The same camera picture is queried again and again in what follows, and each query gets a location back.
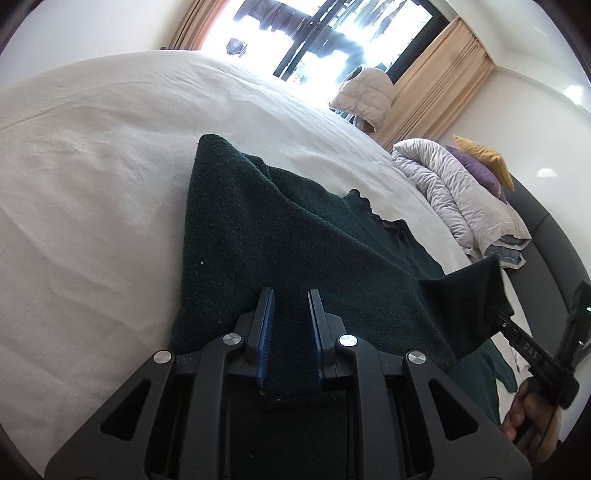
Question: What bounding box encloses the beige puffer vest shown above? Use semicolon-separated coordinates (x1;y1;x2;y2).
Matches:
329;67;394;134

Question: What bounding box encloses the left beige curtain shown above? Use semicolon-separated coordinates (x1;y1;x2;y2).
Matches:
167;0;228;50

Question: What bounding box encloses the dark green knit sweater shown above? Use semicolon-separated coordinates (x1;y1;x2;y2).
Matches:
170;134;517;421

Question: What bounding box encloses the beige curtain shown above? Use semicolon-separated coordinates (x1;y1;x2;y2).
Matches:
372;17;495;151
167;0;228;50

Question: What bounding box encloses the dark hanging laundry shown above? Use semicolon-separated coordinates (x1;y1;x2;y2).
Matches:
232;0;366;52

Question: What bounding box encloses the white bed sheet mattress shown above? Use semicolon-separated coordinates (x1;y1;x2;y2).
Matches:
1;51;473;479

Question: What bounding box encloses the dark grey bed headboard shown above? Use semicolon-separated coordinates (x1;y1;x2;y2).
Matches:
504;181;590;355

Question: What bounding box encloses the right beige curtain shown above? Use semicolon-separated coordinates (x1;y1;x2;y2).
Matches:
372;17;495;151

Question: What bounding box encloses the yellow pillow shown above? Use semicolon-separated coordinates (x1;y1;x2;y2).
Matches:
453;134;515;191

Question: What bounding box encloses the black framed balcony door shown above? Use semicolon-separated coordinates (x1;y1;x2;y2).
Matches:
201;0;449;93

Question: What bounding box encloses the purple pillow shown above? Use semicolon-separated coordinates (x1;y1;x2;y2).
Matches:
446;145;507;203

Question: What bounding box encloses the person right hand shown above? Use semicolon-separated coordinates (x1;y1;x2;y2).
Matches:
501;377;562;468

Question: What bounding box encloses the folded grey white duvet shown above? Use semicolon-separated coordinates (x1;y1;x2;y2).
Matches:
392;138;531;270

